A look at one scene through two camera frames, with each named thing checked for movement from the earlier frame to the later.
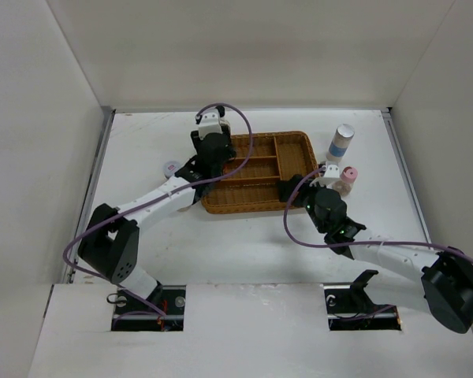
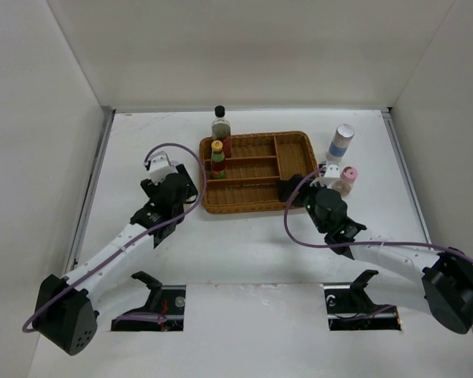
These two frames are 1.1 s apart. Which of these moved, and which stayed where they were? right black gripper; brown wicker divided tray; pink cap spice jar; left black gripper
Moved: left black gripper
Stayed: brown wicker divided tray; right black gripper; pink cap spice jar
